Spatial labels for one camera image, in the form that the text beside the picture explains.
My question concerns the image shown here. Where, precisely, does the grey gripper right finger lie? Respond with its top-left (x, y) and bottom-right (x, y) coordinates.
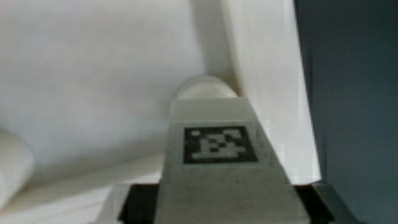
top-left (296, 183), bottom-right (360, 224)

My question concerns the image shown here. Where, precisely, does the white square table top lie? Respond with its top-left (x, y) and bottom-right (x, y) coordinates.
top-left (0, 0), bottom-right (320, 224)

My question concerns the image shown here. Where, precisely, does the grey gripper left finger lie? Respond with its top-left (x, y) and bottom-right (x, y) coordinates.
top-left (95, 183), bottom-right (159, 224)

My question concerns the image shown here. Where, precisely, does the white table leg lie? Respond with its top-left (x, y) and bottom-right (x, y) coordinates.
top-left (155, 76), bottom-right (312, 224)

